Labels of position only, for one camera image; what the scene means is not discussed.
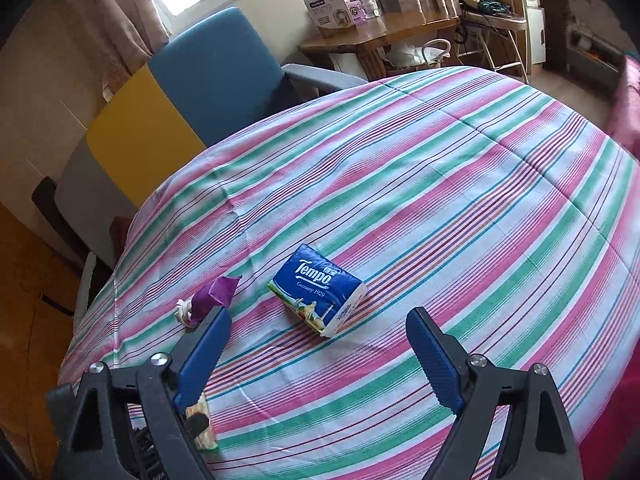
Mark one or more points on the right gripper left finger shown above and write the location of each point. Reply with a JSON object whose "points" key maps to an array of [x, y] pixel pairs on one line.
{"points": [[91, 420]]}

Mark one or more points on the blue yellow armchair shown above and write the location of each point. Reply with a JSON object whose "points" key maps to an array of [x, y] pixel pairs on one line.
{"points": [[213, 80]]}

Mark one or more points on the white hair scrunchie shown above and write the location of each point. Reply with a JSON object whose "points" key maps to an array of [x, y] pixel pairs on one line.
{"points": [[183, 312]]}

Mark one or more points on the wooden shelf unit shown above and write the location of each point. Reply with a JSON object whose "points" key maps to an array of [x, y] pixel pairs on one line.
{"points": [[505, 36]]}

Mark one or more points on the white cardboard box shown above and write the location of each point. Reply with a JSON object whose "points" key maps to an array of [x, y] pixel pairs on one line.
{"points": [[330, 16]]}

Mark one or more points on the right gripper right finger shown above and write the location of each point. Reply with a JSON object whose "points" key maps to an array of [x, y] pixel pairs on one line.
{"points": [[537, 441]]}

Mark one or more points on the wooden desk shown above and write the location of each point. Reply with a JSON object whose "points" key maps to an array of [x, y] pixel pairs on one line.
{"points": [[365, 39]]}

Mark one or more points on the blue Tempo tissue pack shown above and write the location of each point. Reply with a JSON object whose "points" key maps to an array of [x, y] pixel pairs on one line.
{"points": [[317, 290]]}

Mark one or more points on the purple snack wrapper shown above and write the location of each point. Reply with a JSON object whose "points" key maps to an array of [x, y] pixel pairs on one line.
{"points": [[216, 293]]}

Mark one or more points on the beige curtain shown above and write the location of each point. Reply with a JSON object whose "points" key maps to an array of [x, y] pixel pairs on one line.
{"points": [[135, 30]]}

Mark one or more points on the striped bed sheet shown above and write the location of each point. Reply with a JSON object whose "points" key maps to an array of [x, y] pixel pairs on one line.
{"points": [[504, 213]]}

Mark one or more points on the green cracker snack packet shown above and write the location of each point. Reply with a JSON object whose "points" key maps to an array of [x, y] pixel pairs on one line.
{"points": [[199, 427]]}

